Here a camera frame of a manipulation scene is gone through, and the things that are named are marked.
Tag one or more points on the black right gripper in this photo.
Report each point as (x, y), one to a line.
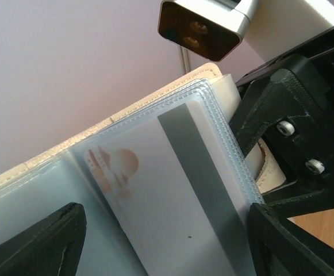
(289, 102)

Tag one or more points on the white card orange logo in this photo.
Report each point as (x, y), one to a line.
(174, 194)

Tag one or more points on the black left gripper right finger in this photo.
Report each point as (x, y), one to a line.
(280, 247)

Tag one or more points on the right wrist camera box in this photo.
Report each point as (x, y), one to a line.
(209, 28)

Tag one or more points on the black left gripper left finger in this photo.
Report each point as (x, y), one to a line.
(52, 246)

